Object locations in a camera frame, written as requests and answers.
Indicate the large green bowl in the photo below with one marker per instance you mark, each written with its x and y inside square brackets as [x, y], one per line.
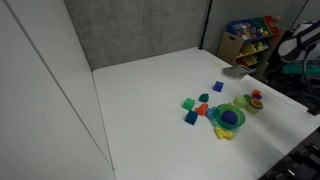
[238, 115]

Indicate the bright blue cube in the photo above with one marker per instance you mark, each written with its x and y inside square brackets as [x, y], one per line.
[218, 86]

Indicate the black stand pole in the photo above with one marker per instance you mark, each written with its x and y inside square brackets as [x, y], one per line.
[206, 23]

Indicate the green storage bin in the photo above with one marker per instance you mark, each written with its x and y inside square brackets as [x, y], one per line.
[260, 24]

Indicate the dark blue bumpy ball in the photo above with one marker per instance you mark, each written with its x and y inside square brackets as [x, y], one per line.
[229, 117]

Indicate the yellow storage bin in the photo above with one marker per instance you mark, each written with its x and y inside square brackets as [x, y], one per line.
[248, 49]
[263, 45]

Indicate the rainbow nested cups stack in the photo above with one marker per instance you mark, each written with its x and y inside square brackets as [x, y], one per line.
[257, 103]

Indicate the wooden toy shelf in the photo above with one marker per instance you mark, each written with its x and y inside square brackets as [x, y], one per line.
[228, 46]

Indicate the light blue toy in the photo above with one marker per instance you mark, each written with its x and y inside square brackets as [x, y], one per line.
[210, 113]

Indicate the orange animal toy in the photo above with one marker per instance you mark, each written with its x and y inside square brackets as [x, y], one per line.
[201, 109]

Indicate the small green cup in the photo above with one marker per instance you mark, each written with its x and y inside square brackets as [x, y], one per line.
[247, 97]

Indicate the dark blue cube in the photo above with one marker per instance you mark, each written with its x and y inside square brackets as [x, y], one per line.
[191, 117]

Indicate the grey metal mounting plate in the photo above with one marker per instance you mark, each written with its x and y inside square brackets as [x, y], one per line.
[236, 71]

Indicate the teal green object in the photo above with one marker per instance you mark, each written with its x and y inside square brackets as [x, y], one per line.
[298, 69]

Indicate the blue storage bin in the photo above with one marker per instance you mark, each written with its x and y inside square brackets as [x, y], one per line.
[241, 30]

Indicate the yellow animal toy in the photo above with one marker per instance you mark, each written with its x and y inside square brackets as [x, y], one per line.
[223, 134]

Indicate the dark teal toy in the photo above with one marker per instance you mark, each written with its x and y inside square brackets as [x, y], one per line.
[203, 97]

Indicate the small purple cup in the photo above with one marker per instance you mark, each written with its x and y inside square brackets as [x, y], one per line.
[257, 97]

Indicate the yellow cup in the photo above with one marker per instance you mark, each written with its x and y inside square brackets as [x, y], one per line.
[251, 110]

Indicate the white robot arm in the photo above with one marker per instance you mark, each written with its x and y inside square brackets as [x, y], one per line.
[298, 40]

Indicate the green cube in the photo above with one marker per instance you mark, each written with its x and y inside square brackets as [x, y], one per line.
[188, 103]

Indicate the small orange cup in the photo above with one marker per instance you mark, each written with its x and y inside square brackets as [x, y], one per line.
[256, 91]

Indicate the red storage bin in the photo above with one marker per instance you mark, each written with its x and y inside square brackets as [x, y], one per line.
[270, 22]

